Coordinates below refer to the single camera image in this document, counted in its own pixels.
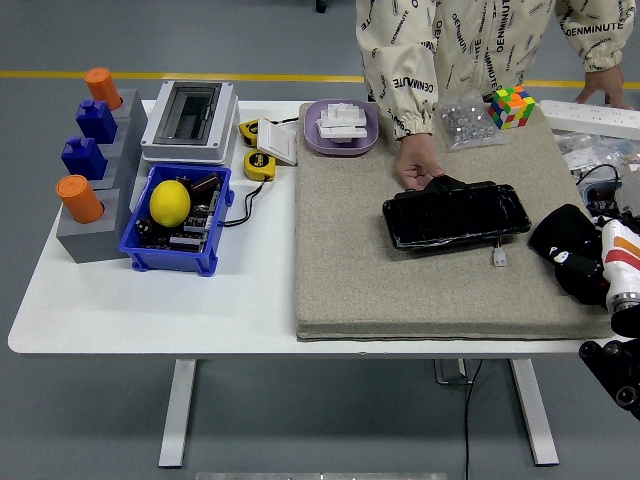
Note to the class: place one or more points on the person's right hand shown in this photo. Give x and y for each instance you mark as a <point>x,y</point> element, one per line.
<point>415,155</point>

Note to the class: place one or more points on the person's left hand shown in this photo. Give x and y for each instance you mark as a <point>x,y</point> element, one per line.
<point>607,85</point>

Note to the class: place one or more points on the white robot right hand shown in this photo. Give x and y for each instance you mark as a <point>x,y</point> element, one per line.
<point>622,260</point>

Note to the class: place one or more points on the black rag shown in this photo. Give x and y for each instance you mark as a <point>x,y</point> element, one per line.
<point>560,227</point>

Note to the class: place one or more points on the person's right forearm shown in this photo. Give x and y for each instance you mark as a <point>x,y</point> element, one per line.
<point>400,85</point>

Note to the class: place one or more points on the person's left forearm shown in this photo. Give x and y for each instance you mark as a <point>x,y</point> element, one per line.
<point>595,35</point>

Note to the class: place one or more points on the white power strip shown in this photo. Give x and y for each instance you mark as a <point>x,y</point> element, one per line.
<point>590,117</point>

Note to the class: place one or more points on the clear bag of metal nuts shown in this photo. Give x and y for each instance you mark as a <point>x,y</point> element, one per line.
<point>467,125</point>

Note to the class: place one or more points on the clear plastic bags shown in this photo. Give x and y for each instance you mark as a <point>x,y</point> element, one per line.
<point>590,147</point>

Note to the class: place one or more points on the blue rimmed parts tray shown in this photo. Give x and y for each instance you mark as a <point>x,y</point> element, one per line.
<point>600,197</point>

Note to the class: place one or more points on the grey metal part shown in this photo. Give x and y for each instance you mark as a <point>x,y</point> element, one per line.
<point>630,192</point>

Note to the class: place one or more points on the white plastic parts pile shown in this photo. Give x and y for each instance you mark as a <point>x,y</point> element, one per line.
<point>342,122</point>

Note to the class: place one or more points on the colourful puzzle cube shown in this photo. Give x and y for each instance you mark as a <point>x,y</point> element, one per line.
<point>511,106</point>

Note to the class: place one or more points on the purple square bowl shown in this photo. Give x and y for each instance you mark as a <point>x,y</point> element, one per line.
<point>315,140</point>

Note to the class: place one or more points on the beige fabric mat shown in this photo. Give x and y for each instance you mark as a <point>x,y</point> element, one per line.
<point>350,250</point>

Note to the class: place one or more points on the person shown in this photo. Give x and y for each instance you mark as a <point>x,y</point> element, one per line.
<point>475,40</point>

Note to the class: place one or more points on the yellow tape measure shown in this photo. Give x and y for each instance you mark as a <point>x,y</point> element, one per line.
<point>248,132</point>
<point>258,164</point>

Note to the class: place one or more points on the black chair caster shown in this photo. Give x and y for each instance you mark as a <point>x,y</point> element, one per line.
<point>321,6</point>

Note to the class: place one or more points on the white table leg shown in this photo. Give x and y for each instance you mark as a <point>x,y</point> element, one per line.
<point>177,415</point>
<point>535,415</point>

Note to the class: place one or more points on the black electronic circuit parts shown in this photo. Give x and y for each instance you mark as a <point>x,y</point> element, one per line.
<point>197,225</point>

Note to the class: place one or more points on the yellow lemon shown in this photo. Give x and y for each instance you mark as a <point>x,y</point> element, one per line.
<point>170,202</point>

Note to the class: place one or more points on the blue plastic bin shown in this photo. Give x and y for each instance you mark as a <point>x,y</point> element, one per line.
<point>170,260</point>

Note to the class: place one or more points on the orange cylinder peg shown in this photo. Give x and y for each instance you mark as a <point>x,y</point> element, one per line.
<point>80,197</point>
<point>102,87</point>

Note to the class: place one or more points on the blue block peg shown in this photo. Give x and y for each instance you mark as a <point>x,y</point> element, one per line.
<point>84,157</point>
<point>96,120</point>

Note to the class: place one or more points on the grey stepped block holder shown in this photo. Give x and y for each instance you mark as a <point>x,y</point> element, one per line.
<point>90,245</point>

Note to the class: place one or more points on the white wall switch plate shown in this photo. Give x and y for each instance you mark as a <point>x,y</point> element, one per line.
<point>279,142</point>

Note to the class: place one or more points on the grey white electrical enclosure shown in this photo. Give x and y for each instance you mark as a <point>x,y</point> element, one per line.
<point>220,125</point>

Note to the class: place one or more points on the metal under-table bracket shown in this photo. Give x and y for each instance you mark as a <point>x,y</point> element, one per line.
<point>450,381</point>

